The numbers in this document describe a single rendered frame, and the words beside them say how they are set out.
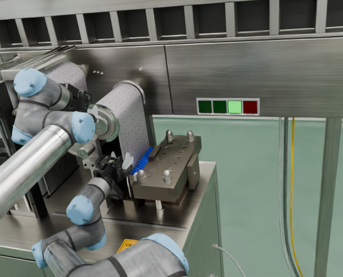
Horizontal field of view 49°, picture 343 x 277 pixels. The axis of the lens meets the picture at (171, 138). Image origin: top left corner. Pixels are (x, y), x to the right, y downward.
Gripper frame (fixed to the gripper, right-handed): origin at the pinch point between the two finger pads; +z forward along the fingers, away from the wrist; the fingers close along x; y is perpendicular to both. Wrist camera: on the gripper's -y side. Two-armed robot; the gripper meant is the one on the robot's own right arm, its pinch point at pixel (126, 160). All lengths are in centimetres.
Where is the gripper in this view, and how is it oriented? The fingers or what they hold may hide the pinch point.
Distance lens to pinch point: 139.5
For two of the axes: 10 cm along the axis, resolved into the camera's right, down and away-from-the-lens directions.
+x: -9.5, -0.4, 3.2
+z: 3.0, -4.6, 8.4
